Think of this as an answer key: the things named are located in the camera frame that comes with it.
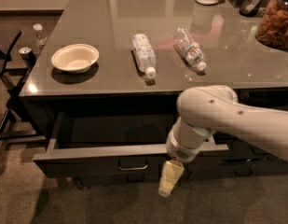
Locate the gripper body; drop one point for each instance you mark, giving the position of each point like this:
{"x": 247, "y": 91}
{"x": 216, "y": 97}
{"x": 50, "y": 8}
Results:
{"x": 180, "y": 149}

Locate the dark drawer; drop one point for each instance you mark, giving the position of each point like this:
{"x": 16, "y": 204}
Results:
{"x": 241, "y": 152}
{"x": 105, "y": 180}
{"x": 107, "y": 145}
{"x": 204, "y": 170}

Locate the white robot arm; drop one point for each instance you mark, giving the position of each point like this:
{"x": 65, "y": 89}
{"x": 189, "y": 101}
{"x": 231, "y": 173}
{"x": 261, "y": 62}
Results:
{"x": 204, "y": 111}

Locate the dark drawer cabinet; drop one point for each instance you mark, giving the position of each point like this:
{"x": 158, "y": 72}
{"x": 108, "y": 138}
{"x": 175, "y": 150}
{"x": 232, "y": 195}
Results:
{"x": 114, "y": 86}

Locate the white labelled plastic bottle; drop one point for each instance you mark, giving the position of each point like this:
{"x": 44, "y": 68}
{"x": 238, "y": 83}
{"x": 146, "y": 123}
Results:
{"x": 145, "y": 55}

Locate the clear plastic water bottle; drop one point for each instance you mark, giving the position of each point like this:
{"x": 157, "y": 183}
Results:
{"x": 190, "y": 49}

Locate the white paper bowl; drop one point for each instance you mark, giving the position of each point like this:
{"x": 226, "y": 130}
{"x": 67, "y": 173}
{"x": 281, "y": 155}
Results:
{"x": 75, "y": 59}

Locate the black chair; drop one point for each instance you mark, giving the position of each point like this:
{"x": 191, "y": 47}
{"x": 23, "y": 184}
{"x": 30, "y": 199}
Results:
{"x": 13, "y": 79}

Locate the glass jar of snacks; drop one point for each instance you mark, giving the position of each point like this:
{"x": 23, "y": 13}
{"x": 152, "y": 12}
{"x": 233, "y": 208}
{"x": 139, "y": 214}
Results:
{"x": 272, "y": 31}

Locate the small upright water bottle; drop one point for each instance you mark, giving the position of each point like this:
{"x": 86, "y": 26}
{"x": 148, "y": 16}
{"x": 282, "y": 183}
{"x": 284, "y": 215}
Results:
{"x": 41, "y": 36}

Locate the metal drink can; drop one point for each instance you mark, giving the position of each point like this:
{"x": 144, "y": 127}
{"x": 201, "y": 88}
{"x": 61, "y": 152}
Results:
{"x": 28, "y": 56}

